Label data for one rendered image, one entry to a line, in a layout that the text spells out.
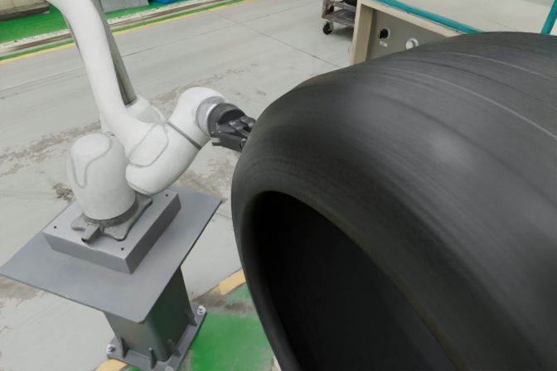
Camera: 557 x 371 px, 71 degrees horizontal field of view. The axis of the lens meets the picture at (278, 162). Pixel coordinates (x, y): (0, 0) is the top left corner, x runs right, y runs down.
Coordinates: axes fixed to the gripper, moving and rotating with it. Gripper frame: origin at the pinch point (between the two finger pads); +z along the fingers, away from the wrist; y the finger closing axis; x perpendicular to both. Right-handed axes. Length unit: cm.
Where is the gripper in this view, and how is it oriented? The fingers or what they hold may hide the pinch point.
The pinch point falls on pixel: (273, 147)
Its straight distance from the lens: 66.2
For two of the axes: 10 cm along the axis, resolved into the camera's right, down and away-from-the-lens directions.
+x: 1.4, 8.9, 4.3
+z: 5.1, 3.1, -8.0
